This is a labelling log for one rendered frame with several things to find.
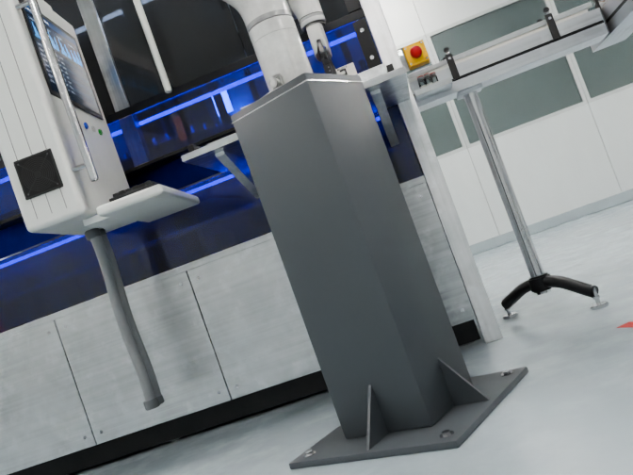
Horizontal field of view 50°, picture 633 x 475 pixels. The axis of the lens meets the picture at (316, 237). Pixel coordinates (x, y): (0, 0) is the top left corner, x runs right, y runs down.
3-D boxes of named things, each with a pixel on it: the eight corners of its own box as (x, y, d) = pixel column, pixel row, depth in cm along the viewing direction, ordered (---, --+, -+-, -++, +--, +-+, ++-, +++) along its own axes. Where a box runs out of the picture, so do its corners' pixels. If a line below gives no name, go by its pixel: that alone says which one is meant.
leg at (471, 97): (529, 295, 243) (456, 97, 246) (554, 286, 242) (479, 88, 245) (533, 298, 234) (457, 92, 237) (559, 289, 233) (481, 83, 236)
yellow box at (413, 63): (410, 72, 234) (402, 53, 234) (430, 64, 233) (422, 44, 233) (409, 67, 226) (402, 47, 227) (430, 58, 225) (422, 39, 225)
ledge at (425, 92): (416, 104, 241) (414, 98, 241) (451, 90, 239) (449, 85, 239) (415, 96, 227) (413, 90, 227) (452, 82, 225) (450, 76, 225)
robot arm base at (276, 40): (301, 77, 156) (275, 3, 157) (245, 110, 167) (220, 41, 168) (345, 79, 172) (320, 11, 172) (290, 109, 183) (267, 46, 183)
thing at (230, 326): (103, 430, 355) (49, 273, 359) (479, 303, 323) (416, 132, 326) (-23, 509, 257) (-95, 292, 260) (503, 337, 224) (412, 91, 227)
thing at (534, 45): (416, 106, 236) (400, 65, 237) (416, 114, 252) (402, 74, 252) (610, 30, 225) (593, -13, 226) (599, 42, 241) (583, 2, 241)
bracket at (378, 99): (391, 147, 229) (378, 111, 229) (399, 143, 228) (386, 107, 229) (384, 133, 195) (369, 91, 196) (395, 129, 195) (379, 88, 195)
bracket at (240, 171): (257, 198, 237) (244, 164, 237) (265, 195, 236) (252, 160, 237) (229, 194, 203) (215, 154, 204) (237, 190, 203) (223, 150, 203)
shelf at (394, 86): (229, 173, 246) (227, 169, 247) (411, 103, 235) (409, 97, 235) (182, 162, 199) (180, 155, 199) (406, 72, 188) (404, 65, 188)
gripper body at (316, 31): (305, 33, 222) (316, 64, 222) (300, 24, 212) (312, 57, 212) (326, 24, 221) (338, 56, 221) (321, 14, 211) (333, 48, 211)
